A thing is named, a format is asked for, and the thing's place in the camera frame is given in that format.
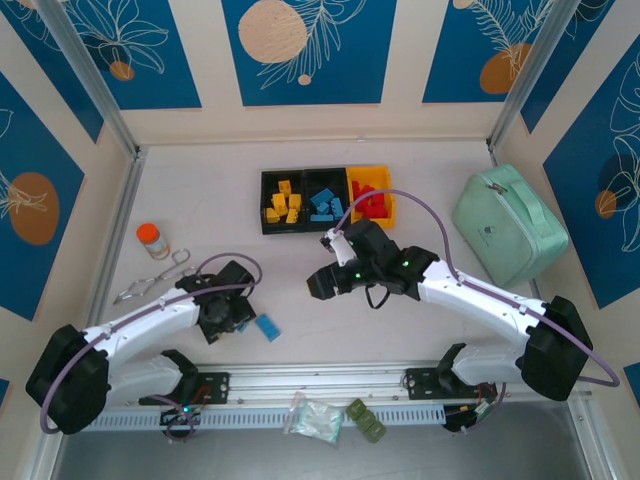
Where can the square blue lego brick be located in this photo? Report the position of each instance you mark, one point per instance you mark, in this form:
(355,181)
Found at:
(244,328)

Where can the long red lego brick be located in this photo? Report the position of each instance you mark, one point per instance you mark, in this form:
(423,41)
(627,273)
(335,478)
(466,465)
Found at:
(376,213)

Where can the long blue lego brick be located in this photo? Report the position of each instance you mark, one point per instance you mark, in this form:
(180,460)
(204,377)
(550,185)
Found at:
(320,216)
(267,327)
(338,206)
(322,196)

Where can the small blue lego brick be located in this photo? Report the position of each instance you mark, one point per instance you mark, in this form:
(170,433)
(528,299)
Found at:
(324,207)

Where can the small yellow lego brick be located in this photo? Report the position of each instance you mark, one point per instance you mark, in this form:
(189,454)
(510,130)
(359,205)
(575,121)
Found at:
(272,215)

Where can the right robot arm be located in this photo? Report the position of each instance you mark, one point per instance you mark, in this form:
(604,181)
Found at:
(475,300)

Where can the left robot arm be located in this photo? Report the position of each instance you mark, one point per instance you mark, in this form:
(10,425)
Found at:
(65,380)

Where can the yellow plastic bin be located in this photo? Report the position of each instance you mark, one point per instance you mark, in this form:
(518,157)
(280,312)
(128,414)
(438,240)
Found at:
(372,172)

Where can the metal tongs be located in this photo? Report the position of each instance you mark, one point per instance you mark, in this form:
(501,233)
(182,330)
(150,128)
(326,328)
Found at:
(160,277)

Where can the orange lid jar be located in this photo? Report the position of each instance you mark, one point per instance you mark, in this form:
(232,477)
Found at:
(154,242)

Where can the olive green block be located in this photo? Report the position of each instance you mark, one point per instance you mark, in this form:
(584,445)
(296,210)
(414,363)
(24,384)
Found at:
(356,409)
(375,432)
(366,419)

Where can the clear plastic zip bag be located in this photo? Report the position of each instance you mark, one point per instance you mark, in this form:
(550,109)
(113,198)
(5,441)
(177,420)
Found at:
(312,417)

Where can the mint green zip bag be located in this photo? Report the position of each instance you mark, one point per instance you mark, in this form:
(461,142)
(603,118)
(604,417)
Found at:
(510,225)

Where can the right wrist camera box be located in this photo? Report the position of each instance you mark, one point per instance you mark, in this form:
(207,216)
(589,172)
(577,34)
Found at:
(342,250)

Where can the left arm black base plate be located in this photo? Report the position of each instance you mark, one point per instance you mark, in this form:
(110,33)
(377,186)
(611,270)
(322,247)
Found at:
(215,387)

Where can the aluminium mounting rail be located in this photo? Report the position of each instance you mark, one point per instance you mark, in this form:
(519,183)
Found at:
(320,380)

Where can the aluminium floor side rail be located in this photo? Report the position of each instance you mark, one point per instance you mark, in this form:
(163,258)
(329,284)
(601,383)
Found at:
(112,250)

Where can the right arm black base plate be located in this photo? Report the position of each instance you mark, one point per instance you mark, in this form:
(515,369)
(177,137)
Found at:
(417,382)

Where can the aluminium frame post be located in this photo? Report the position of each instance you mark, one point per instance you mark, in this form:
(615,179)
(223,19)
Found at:
(527,75)
(91,75)

